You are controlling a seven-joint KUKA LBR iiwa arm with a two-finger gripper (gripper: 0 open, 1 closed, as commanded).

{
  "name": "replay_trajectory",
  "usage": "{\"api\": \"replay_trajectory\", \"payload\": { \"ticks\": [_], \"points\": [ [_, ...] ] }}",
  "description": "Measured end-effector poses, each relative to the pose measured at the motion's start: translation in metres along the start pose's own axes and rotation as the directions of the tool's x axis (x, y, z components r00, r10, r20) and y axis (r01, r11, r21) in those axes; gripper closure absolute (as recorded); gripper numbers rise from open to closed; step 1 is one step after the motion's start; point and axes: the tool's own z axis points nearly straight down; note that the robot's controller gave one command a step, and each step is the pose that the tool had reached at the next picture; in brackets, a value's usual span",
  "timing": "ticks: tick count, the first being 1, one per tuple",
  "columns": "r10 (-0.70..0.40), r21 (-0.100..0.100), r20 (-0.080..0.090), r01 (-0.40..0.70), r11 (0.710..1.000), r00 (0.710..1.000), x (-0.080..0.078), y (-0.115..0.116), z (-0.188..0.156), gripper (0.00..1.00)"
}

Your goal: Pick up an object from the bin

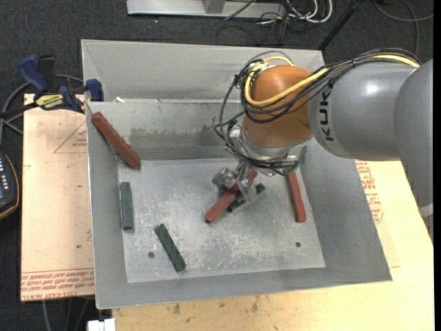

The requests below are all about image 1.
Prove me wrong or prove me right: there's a brown cardboard board red print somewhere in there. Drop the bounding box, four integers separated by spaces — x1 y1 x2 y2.
19 93 402 303

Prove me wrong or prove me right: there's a red-brown block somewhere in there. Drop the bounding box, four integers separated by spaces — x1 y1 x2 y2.
90 111 142 170
285 172 308 224
204 168 259 224

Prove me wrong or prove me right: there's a grey metal bin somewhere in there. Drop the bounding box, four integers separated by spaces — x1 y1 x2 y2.
81 39 393 310

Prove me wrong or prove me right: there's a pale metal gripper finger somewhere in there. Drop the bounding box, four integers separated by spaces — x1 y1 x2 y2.
211 166 240 195
237 179 259 203

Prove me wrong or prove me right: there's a dark green flat block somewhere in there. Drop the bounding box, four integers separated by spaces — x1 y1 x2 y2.
154 223 187 273
119 181 135 232
227 183 267 214

